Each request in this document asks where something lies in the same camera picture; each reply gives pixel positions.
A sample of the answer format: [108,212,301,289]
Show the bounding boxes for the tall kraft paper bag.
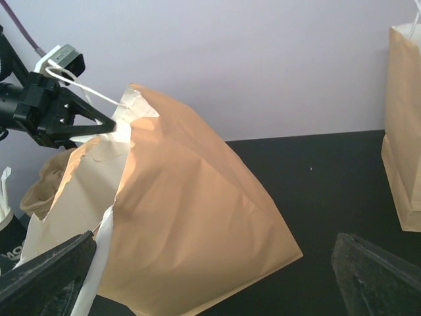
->
[381,1,420,232]

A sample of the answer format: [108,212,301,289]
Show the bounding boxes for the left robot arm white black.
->
[1,35,116,149]

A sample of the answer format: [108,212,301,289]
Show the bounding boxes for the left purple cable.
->
[2,0,45,57]

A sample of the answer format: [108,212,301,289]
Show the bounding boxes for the stacked brown pulp cup carriers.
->
[20,148,75,220]

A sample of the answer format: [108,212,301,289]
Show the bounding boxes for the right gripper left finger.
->
[1,231,97,315]

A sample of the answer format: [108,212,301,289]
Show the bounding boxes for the kraft paper bag white handles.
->
[20,84,302,315]

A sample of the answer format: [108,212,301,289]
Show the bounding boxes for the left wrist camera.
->
[34,44,86,77]

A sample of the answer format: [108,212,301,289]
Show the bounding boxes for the cup holding white straws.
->
[0,167,26,275]

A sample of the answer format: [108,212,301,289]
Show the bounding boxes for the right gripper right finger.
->
[332,233,420,316]

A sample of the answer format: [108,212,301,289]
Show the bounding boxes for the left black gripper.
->
[13,72,116,149]

